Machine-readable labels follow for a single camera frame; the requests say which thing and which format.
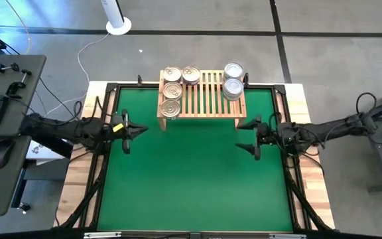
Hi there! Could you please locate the black diagonal support beam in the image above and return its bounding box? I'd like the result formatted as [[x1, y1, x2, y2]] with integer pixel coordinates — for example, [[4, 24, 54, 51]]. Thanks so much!
[[20, 131, 74, 159]]

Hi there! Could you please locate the wooden slatted shelf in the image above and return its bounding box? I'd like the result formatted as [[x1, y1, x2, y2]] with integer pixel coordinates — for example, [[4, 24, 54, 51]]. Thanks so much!
[[157, 68, 247, 131]]

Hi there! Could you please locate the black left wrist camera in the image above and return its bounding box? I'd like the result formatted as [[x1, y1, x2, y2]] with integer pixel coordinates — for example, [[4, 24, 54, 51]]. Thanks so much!
[[104, 118, 125, 143]]

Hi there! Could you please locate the green table mat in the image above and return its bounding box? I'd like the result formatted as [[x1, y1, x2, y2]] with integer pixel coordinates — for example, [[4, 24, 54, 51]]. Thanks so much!
[[96, 85, 294, 232]]

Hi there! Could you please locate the white printed box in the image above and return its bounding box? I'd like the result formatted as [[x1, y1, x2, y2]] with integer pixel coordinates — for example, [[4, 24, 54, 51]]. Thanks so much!
[[26, 139, 73, 166]]

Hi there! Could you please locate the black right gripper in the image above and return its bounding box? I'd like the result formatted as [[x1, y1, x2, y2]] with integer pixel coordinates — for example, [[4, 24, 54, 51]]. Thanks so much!
[[234, 115, 263, 161]]

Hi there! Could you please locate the black computer mouse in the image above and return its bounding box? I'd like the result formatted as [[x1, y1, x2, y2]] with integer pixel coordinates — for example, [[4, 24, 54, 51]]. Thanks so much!
[[0, 140, 15, 169]]

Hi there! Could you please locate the gold-lid red-blue label can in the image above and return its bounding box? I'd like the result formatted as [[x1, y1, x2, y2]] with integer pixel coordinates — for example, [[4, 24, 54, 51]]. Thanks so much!
[[181, 65, 202, 86], [159, 98, 182, 120], [162, 65, 183, 83], [162, 81, 183, 100]]

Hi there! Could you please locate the black aluminium table frame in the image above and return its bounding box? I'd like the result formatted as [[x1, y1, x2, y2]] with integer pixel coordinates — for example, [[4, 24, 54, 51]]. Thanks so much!
[[56, 74, 336, 239]]

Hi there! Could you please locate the white floor cable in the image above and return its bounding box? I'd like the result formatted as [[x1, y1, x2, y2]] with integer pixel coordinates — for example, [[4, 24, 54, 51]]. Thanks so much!
[[44, 31, 111, 117]]

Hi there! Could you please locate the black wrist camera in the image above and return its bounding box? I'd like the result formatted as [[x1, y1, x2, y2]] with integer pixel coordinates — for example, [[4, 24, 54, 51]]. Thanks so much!
[[104, 118, 125, 143], [261, 123, 280, 146]]

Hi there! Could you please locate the silver aluminium bar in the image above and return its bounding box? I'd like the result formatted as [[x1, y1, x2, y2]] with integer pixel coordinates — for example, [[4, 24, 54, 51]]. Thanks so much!
[[84, 232, 123, 238], [269, 233, 307, 239]]

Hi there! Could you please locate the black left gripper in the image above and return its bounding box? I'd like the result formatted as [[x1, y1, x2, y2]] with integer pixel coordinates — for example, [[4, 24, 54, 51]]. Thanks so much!
[[120, 109, 149, 155]]

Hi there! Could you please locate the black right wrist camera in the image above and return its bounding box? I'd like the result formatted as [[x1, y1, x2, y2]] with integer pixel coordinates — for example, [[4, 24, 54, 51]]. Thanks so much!
[[261, 123, 280, 146]]

